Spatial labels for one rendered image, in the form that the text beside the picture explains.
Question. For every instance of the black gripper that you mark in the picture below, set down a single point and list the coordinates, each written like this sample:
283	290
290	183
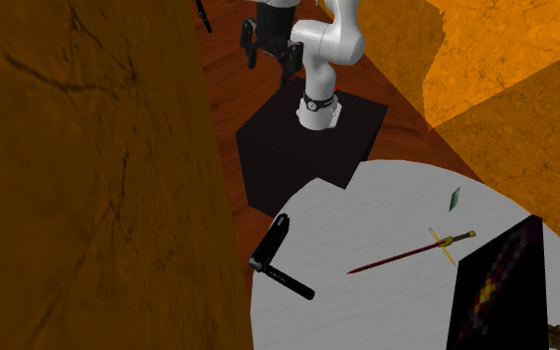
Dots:
274	29

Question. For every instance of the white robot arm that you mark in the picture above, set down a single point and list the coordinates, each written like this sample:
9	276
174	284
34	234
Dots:
325	48

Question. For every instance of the black slender stick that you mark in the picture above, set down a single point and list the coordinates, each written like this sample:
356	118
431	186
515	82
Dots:
204	17

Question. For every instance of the black robot stand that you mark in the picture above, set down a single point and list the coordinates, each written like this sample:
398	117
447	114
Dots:
299	160

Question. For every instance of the black folding L-shaped tool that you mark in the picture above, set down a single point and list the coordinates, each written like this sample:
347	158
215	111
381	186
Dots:
272	242

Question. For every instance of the small green card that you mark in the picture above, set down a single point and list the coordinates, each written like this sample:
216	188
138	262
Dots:
454	199

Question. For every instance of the red sword with yellow guard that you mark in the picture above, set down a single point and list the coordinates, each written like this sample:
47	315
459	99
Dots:
396	258

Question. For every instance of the black box with pixel pattern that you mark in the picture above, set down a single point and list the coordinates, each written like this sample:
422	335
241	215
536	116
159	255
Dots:
502	300

